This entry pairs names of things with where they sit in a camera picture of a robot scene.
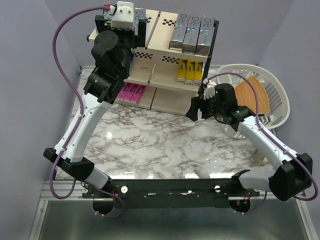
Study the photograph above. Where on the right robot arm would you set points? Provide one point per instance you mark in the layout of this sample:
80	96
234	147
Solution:
292	171

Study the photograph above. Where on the pink toothpaste box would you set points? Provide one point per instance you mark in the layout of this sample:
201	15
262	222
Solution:
124	91
137	95
129	94

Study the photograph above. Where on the pink toothpaste box back side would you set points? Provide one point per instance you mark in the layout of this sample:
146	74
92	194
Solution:
137	95

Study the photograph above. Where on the silver blue R&O box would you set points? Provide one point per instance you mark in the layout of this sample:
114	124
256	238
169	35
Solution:
107	16

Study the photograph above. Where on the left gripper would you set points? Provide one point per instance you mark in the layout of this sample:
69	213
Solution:
138	41

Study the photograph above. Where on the red R&O toothpaste box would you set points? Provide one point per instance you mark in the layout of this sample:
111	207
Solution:
205	36

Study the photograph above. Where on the white plastic dish basket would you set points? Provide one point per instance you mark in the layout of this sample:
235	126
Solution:
278	99

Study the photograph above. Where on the yellow toothpaste box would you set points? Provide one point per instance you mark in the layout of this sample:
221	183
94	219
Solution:
198	73
190	71
182	69

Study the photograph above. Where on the red toothpaste box barcode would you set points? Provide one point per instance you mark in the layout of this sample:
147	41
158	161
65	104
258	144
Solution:
179	31

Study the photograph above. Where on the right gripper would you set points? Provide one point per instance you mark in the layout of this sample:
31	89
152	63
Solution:
198	102

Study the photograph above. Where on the silver red R&O box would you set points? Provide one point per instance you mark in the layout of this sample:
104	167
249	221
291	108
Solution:
191	35

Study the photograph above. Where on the woven wicker fan tray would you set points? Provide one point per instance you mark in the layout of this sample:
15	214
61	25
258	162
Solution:
246	97

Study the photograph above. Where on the aluminium table frame rail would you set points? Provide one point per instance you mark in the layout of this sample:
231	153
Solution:
62	188

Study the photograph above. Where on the black mounting rail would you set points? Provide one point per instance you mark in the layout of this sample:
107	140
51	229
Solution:
172	193

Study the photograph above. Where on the beige three-tier shelf rack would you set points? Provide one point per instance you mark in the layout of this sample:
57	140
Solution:
156	67

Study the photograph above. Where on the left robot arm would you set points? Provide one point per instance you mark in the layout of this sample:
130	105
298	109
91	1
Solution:
112	52

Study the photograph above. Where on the light blue toothpaste box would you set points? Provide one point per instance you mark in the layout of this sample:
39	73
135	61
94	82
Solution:
132	56

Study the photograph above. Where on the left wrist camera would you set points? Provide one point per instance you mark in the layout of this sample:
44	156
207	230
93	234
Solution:
122	15

